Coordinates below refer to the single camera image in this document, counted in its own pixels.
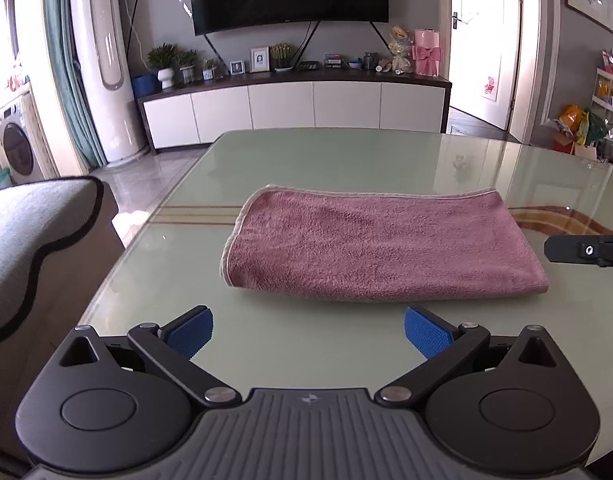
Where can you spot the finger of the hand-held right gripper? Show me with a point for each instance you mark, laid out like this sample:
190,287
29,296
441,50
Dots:
561,249

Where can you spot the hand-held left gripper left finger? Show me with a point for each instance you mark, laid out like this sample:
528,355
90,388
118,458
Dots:
191,332

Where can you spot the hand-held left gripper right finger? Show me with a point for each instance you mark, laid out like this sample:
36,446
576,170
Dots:
429,332

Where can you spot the pink towel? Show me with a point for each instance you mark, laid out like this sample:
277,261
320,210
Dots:
376,245

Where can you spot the red box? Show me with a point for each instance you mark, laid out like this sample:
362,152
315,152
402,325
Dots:
562,146

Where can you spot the green bag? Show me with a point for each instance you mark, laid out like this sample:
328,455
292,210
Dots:
596,130

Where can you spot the yellow bag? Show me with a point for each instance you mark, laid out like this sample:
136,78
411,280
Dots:
572,121

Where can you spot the white snack shelf rack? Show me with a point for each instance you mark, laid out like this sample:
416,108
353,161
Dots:
611,95

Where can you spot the pink cartoon door sticker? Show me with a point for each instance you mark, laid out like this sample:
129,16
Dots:
488,85

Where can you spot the white door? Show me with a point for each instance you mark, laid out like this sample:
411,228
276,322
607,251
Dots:
481,35

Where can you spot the pink gift box with bow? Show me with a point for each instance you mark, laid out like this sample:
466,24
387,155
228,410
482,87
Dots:
427,55

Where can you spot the green basin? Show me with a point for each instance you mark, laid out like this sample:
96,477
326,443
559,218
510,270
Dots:
0,180

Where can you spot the white TV cabinet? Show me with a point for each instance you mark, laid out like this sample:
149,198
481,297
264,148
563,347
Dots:
286,105

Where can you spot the blue bin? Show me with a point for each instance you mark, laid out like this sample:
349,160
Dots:
144,85

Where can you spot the wrapped plush bouquet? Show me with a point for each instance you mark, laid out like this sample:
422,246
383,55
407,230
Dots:
400,52

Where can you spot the washing machine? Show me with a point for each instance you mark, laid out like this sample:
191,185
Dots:
16,145

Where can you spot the small potted plant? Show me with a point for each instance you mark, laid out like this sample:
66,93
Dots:
209,71

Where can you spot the potted plant in grey pot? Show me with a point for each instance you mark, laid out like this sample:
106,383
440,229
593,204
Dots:
187,67

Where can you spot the dark jar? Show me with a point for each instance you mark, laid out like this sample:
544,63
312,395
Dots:
370,61

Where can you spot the potted plant in white pot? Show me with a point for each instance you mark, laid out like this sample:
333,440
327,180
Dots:
164,57

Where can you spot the purple bowl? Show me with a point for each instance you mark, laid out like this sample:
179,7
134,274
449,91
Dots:
355,65

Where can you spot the white standing air conditioner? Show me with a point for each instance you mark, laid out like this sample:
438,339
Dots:
106,60

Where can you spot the stack of books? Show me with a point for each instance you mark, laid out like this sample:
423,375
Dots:
334,61

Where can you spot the black tray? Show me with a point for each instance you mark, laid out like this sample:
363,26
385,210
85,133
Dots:
309,66

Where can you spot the yellow flower plant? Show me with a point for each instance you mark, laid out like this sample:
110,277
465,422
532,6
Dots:
282,55

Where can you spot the teal curtain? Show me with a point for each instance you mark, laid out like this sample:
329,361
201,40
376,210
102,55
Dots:
66,60

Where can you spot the small photo frame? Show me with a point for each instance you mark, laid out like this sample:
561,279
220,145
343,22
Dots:
237,67

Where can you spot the white photo frame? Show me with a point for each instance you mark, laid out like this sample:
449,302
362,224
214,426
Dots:
260,60

